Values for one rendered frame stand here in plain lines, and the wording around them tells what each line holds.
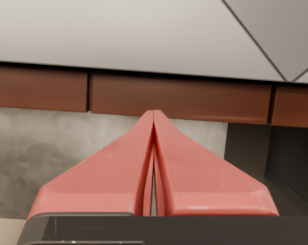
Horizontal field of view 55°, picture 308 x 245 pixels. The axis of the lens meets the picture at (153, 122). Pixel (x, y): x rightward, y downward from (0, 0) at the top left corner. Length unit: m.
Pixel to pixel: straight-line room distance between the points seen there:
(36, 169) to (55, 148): 0.04
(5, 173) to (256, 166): 0.96
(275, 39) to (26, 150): 0.37
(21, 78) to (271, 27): 0.23
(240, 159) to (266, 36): 0.98
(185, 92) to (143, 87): 0.04
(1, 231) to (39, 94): 0.79
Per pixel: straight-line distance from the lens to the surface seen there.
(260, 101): 0.31
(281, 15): 0.27
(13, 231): 1.05
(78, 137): 0.46
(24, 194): 0.51
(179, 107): 0.29
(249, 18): 0.26
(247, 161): 1.23
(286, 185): 1.10
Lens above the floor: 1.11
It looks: 80 degrees down
